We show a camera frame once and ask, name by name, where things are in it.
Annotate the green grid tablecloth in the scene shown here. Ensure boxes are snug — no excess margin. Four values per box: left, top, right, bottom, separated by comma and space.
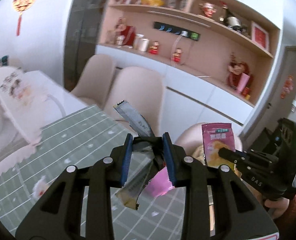
0, 104, 189, 240

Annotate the red chinese knot ornament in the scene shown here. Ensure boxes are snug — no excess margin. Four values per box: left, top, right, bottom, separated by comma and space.
13, 0, 35, 36

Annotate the beige chair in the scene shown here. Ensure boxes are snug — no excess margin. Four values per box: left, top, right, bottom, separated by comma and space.
71, 54, 116, 109
174, 123, 203, 156
104, 67, 165, 136

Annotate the yellow teapot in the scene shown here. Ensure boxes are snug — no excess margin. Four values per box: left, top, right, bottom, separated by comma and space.
141, 0, 164, 7

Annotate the red framed picture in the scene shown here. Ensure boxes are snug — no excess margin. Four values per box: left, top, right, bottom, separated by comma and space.
251, 21, 269, 51

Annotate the right red figurine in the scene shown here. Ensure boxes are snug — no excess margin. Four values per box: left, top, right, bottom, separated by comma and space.
172, 48, 182, 63

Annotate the near beige chair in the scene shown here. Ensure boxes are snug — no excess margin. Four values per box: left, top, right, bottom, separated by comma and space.
174, 123, 203, 156

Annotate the red sleeve forearm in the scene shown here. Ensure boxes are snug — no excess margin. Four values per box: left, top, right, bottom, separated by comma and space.
274, 195, 296, 239

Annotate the dark wine bottle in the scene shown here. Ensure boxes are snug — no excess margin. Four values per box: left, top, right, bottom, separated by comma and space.
220, 2, 242, 33

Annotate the yellow bin liner bag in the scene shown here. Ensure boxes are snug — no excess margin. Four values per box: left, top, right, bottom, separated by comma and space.
191, 145, 205, 165

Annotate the wooden wall shelf unit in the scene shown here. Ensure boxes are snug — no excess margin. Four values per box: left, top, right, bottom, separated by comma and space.
99, 0, 280, 105

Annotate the left red figurine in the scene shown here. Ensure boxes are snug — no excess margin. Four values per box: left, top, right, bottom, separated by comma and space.
149, 41, 159, 55

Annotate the red door decoration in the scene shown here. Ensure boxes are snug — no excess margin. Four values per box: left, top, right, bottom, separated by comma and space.
280, 75, 293, 99

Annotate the person's right hand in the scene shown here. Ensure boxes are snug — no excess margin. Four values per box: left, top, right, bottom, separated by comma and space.
242, 179, 292, 219

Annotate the black water dispenser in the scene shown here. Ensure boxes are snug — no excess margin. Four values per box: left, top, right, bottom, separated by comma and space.
248, 128, 281, 154

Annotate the silver foil wrapper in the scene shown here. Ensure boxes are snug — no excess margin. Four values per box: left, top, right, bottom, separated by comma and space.
114, 100, 155, 210

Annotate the white lower cabinet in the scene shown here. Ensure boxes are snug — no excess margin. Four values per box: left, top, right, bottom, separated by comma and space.
95, 44, 254, 138

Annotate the red fortune god figurine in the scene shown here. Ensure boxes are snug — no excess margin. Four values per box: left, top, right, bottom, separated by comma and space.
199, 2, 217, 18

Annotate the pink chip packet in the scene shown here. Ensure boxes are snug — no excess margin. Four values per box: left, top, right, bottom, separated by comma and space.
202, 122, 235, 170

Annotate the far beige chair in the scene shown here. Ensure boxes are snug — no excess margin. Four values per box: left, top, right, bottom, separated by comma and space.
71, 54, 116, 109

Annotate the white canister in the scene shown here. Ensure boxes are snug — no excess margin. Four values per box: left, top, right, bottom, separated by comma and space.
133, 34, 150, 52

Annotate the mesh food cover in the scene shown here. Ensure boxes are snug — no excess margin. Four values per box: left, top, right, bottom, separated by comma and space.
0, 67, 66, 156

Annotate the pink toy box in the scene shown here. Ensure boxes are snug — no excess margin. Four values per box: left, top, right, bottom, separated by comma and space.
145, 167, 175, 197

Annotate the middle beige chair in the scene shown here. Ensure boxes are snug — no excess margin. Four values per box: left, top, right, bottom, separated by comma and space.
104, 67, 165, 136

